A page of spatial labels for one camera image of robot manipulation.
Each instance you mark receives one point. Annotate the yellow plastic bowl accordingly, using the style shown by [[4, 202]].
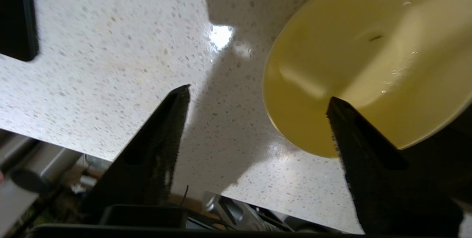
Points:
[[350, 65]]

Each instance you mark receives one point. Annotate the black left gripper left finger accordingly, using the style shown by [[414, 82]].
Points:
[[147, 164]]

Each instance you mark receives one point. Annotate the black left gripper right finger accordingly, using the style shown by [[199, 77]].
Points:
[[387, 186]]

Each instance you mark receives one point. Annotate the white and black robot base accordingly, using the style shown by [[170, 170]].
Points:
[[236, 212]]

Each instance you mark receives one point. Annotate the black induction cooktop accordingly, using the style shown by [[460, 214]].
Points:
[[16, 13]]

